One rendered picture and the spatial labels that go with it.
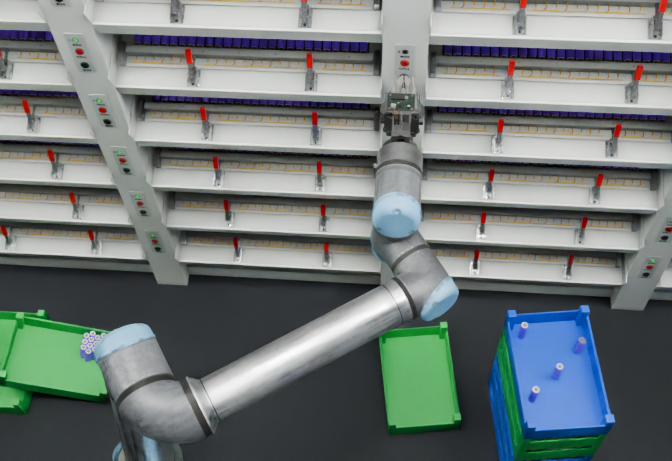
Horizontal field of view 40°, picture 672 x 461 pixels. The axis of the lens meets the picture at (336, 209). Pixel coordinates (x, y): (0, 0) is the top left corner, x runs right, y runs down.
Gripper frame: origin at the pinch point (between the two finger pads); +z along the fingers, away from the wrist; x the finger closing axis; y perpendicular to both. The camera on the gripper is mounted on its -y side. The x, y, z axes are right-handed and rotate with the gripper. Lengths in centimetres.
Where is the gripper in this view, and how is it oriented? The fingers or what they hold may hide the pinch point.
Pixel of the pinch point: (403, 83)
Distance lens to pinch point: 196.1
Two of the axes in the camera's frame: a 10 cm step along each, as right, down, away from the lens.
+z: 0.8, -8.4, 5.4
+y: -0.4, -5.4, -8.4
